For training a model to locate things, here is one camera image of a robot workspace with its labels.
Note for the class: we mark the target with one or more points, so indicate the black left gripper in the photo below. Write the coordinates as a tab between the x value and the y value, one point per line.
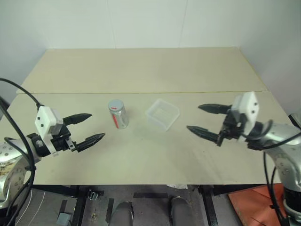
61	141

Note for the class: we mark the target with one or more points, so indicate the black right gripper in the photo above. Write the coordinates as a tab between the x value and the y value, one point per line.
232	128

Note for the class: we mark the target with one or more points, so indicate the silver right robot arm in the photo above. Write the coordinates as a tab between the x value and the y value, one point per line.
282	131

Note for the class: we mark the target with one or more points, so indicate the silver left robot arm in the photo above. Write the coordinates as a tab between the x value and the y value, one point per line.
9	150

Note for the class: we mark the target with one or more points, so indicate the grey plastic jar lid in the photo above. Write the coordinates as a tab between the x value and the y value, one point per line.
115	104

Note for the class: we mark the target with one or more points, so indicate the clear plastic square container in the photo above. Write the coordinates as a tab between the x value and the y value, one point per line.
162	115

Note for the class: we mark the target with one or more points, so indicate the crumpled white paper scrap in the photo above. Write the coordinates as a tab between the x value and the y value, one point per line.
177	186

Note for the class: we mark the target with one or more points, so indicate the narrow black floor tape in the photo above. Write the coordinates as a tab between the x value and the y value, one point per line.
109	209

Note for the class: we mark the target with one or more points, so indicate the black grey device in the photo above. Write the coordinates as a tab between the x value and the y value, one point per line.
295	120

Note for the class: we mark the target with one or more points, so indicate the orange floor mat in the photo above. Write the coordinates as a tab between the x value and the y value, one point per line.
249	202

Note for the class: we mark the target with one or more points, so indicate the small grey box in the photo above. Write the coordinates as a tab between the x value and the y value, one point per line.
64	218

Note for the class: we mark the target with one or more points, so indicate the wide black floor tape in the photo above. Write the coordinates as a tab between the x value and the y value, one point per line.
150	195

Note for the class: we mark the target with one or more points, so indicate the dark rounded robot foot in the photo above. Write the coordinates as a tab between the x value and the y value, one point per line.
178	212
123	214

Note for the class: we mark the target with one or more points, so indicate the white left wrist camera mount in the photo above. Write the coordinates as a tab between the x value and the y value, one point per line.
44	117

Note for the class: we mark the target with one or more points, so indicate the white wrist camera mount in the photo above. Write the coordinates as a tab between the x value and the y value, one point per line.
249	103
44	117

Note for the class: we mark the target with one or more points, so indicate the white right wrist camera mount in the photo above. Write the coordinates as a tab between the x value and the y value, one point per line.
249	103

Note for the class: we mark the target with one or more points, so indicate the black metal connector bracket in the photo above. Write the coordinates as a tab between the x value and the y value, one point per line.
95	194

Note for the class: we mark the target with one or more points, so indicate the black table frame leg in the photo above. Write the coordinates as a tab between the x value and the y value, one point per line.
70	202
209	204

